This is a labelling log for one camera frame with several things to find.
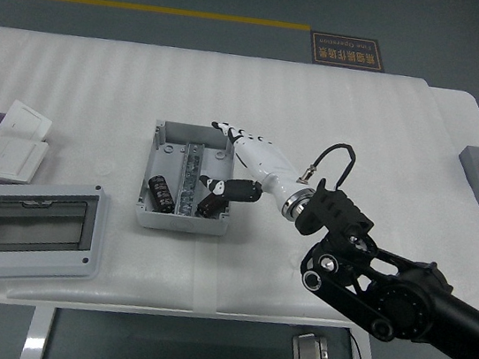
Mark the black cylindrical battery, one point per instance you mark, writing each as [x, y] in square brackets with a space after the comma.
[209, 206]
[161, 194]

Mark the white wall switch panel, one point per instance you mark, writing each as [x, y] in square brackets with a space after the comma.
[17, 159]
[24, 120]

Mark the black floor sign orange text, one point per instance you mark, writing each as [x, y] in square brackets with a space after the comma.
[347, 52]

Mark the grey open junction box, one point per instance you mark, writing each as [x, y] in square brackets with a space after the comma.
[157, 221]

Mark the white foam mat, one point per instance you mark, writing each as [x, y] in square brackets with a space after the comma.
[277, 104]

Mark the metal rail in junction box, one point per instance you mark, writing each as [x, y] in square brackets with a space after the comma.
[193, 159]

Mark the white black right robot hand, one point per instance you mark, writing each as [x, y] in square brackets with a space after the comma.
[262, 158]

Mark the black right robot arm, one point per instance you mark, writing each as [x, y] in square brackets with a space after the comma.
[401, 300]

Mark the grey enclosure with transparent window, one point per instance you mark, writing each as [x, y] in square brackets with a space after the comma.
[32, 226]

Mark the silver metal bracket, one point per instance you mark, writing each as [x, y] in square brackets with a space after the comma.
[310, 355]

